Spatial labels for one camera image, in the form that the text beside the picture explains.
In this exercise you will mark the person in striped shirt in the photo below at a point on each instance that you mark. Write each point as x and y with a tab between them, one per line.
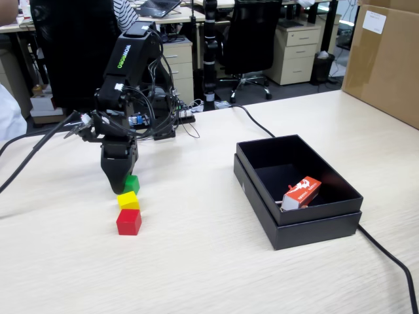
126	14

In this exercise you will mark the beige drawer pedestal with lock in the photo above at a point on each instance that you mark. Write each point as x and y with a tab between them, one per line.
294	65

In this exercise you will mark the red wooden cube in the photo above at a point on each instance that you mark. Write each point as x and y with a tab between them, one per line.
128	222

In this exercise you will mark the small wrist camera board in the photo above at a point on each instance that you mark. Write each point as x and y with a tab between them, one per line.
80	129

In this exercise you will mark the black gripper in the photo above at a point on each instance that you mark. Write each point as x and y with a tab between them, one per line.
118	150

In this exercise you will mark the black trash bin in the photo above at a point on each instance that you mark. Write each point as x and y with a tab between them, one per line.
322	70

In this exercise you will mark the white desk with laptop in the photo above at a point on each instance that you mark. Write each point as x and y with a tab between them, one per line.
186	14

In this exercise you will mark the black pole with white bands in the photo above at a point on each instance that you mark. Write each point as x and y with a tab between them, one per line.
210	49

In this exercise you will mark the green wooden cube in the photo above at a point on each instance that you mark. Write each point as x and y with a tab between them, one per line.
132	184

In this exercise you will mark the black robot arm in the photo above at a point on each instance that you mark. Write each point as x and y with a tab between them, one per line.
126	52

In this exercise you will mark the small white storage box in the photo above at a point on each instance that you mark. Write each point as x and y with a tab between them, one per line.
42	103

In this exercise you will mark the bare background forearm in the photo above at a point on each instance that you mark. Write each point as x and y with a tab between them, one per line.
8	11

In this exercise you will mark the black keyboard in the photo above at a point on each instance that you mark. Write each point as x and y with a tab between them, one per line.
290	24

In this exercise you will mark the black open box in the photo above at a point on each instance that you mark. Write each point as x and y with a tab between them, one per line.
314	233

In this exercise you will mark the black office chair with castors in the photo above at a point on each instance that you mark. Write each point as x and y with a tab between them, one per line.
252	39

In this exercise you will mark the large brown cardboard box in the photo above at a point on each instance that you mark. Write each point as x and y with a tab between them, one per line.
386	65

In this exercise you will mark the black desk leg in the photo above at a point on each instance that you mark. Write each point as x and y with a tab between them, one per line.
329	29

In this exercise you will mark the black laptop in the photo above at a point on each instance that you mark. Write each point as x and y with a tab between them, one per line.
157	8

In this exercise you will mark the white shipping label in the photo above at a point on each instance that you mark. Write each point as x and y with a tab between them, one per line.
374	22

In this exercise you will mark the small orange white carton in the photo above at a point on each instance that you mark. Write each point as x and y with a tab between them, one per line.
301	193

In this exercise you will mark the person in white shirt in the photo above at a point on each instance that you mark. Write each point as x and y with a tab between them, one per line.
10	117

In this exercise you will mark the black mesh office chair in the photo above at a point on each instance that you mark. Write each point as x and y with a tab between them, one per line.
75	49

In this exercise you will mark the black cardboard box tray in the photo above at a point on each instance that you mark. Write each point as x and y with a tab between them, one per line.
314	214

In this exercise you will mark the yellow wooden cube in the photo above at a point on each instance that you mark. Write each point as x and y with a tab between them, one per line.
128	200

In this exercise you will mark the black power strip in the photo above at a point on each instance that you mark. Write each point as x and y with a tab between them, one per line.
186	116

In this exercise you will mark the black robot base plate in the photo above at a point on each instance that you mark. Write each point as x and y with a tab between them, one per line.
165	134

